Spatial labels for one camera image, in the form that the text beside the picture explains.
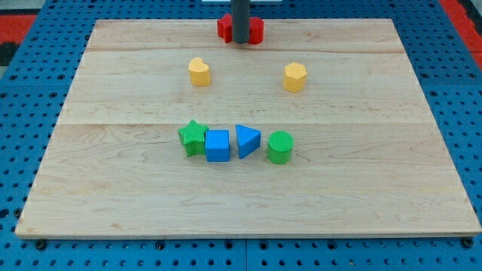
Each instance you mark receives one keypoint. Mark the yellow hexagon block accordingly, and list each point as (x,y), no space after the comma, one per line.
(295,76)

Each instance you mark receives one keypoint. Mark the red circle block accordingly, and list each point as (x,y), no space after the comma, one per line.
(256,30)

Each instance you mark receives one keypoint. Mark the blue triangle block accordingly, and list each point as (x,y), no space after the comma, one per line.
(248,140)

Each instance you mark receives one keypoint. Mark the blue cube block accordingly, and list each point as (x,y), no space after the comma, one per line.
(217,145)

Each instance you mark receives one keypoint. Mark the green cylinder block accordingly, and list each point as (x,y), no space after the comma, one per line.
(279,147)

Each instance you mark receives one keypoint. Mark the green star block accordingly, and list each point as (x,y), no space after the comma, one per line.
(193,138)

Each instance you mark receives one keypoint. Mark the yellow heart block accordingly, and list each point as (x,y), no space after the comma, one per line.
(199,72)

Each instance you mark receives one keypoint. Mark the red star block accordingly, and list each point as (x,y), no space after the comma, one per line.
(224,28)

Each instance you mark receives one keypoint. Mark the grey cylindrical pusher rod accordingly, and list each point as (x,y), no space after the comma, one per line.
(240,12)

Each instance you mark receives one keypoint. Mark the light wooden board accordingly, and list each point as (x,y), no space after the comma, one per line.
(368,159)

